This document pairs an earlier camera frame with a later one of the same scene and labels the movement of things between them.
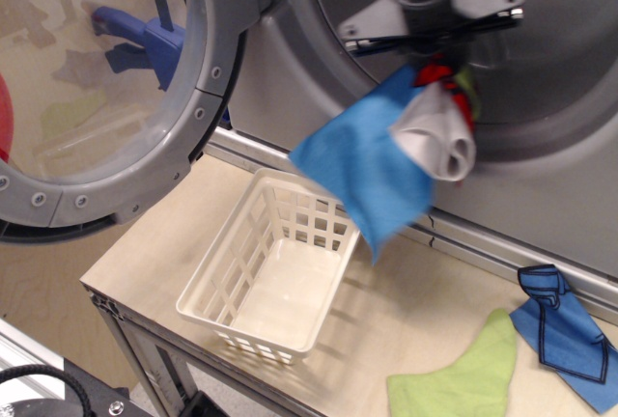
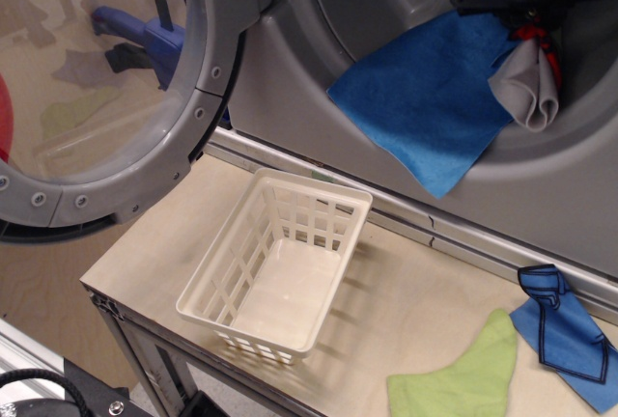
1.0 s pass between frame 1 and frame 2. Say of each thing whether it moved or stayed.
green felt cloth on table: stayed
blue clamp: stayed
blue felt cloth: moved
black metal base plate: stayed
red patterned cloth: moved
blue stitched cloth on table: stayed
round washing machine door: stayed
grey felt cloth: moved
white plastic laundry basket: stayed
